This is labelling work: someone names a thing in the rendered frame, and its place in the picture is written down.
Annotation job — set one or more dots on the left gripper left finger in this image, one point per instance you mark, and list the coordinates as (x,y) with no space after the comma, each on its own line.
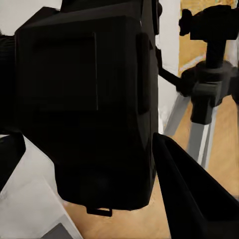
(12,148)

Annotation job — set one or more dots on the digital camera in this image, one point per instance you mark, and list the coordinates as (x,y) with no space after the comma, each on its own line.
(81,83)

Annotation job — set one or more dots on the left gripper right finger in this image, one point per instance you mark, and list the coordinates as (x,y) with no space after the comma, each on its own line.
(196,205)

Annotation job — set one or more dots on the bookcase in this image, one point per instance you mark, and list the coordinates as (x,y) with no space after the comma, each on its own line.
(35,212)

